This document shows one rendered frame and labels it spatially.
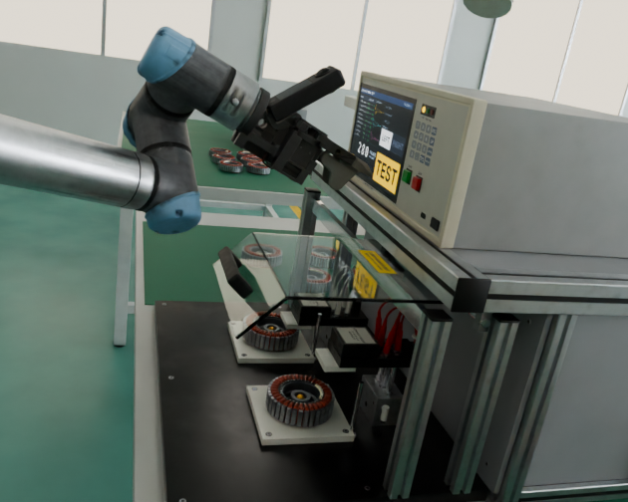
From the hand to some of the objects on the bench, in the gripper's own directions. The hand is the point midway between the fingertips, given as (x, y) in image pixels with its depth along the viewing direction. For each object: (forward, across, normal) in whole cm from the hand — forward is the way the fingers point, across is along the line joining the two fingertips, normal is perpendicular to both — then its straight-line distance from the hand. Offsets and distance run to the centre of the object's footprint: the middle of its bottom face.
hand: (366, 166), depth 93 cm
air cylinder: (+26, +4, -34) cm, 43 cm away
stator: (+12, +4, -39) cm, 41 cm away
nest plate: (+12, -21, -41) cm, 47 cm away
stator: (+12, -21, -40) cm, 46 cm away
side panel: (+50, +24, -26) cm, 61 cm away
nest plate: (+12, +4, -41) cm, 43 cm away
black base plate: (+15, -8, -42) cm, 45 cm away
